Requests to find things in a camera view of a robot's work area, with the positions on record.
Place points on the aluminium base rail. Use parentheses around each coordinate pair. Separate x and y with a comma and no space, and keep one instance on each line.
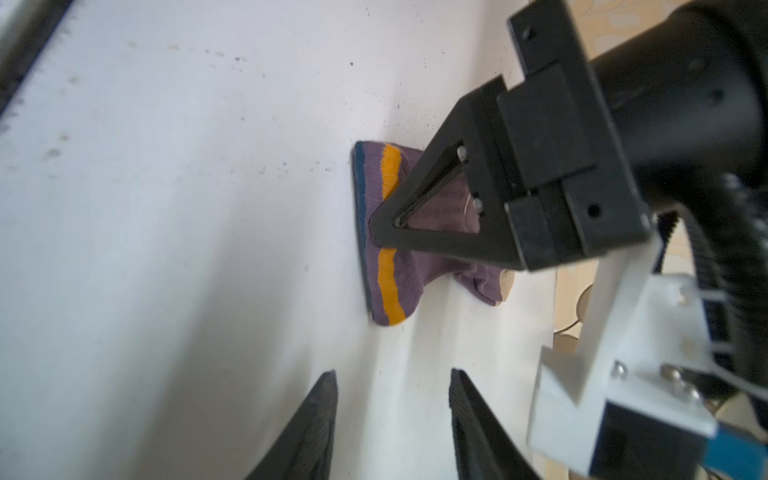
(26,27)

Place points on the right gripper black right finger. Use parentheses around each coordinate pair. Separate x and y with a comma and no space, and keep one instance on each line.
(483,450)

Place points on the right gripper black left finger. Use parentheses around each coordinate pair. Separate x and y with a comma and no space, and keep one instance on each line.
(304,448)

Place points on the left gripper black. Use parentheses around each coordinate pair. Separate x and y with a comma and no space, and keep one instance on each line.
(527,177)

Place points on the purple sock beige toe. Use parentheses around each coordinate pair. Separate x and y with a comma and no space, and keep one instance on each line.
(394,279)

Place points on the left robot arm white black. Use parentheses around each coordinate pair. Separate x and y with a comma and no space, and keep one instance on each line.
(688,99)

